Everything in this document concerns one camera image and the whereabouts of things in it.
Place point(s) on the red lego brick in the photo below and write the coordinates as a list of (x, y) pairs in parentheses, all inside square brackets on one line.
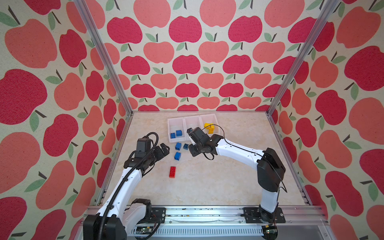
[(172, 173)]

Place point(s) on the aluminium corner post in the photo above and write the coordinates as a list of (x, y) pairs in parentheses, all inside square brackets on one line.
[(319, 24), (90, 24)]

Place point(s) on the aluminium front frame rail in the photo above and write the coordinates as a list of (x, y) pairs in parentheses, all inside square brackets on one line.
[(226, 223)]

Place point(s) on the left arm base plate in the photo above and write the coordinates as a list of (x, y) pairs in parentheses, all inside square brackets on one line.
[(155, 214)]

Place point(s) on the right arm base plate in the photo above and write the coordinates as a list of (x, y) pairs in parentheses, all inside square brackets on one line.
[(256, 215)]

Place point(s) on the right aluminium corner post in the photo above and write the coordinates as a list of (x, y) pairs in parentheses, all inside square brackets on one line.
[(319, 24)]

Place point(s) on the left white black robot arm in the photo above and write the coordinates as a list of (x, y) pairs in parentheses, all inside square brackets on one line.
[(114, 220)]

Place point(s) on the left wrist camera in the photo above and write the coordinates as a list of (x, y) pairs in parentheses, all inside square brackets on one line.
[(143, 147)]

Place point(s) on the left aluminium corner post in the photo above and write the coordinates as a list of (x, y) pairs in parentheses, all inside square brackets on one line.
[(90, 24)]

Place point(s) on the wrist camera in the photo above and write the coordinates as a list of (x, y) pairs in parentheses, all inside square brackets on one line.
[(143, 147), (196, 133)]

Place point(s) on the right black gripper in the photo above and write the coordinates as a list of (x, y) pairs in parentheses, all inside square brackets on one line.
[(193, 151)]

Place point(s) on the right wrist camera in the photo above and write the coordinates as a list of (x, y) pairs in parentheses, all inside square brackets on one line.
[(196, 133)]

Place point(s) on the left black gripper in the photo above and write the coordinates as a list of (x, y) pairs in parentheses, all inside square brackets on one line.
[(160, 153)]

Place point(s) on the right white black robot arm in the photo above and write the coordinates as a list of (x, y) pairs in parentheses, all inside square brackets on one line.
[(269, 167)]

